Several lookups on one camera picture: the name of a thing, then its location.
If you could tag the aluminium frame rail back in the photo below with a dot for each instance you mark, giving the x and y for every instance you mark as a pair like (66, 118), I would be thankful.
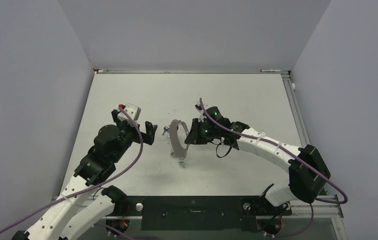
(183, 71)

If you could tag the aluminium frame rail right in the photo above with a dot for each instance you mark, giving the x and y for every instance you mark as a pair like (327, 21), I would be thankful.
(299, 122)

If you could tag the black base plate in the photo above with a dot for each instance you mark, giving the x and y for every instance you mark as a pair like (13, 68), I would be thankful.
(196, 213)

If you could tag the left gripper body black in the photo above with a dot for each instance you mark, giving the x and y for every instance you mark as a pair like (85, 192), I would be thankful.
(129, 132)

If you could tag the metal key organizer plate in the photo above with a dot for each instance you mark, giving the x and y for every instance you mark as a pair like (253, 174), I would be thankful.
(178, 129)

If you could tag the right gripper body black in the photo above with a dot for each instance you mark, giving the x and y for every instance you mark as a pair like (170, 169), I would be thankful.
(203, 132)

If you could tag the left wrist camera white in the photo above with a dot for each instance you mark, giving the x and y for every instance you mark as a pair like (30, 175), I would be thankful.
(128, 112)

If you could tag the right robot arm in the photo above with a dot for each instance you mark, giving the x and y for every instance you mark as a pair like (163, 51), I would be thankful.
(306, 169)

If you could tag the aluminium frame rail front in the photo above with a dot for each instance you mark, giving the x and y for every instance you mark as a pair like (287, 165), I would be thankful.
(327, 210)

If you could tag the aluminium frame rail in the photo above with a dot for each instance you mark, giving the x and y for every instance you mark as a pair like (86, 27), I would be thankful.
(183, 71)
(327, 210)
(299, 122)

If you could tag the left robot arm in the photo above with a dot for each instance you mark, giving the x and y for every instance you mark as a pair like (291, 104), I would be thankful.
(67, 219)

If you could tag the key with blue tag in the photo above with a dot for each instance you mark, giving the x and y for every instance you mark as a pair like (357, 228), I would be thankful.
(166, 130)

